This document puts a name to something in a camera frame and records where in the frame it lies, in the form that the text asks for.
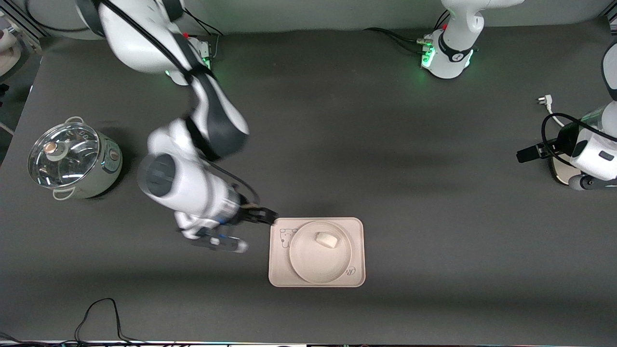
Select round beige plate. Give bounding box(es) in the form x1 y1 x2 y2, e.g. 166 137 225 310
289 221 353 284

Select beige rectangular rabbit-print tray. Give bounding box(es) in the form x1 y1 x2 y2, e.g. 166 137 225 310
268 217 366 288

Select cream toaster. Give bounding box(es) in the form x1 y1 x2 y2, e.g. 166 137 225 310
550 158 585 187

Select electric pot with glass lid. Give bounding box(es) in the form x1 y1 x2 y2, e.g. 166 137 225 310
27 117 123 200

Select beige round object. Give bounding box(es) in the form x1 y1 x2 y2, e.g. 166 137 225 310
0 25 23 78

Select black left arm wrist cable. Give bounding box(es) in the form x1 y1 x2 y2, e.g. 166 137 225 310
542 113 617 156

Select white toaster power cable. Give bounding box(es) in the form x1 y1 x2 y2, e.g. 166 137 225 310
537 95 565 128

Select thin black floor cable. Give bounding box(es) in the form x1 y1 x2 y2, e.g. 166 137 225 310
0 298 160 347

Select black left arm base cables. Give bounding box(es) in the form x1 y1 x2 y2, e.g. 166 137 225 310
362 10 451 54

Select black arm base cables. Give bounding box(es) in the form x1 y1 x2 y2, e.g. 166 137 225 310
362 10 451 54
181 7 225 61

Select black right arm base cables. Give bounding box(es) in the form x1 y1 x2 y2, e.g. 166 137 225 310
181 7 225 61

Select aluminium frame rail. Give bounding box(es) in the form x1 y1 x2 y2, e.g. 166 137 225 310
0 0 50 40

